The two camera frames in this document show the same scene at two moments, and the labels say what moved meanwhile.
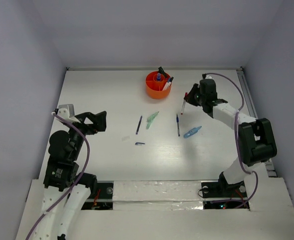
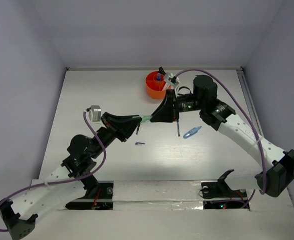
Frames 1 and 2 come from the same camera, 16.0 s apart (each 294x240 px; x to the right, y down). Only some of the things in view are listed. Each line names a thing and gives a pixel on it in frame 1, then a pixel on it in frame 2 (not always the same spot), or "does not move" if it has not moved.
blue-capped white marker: (167, 85) does not move
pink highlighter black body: (162, 71) does not move
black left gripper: (99, 120) -> (121, 127)
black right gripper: (189, 98) -> (168, 111)
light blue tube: (192, 131) does not move
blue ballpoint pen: (177, 120) does not move
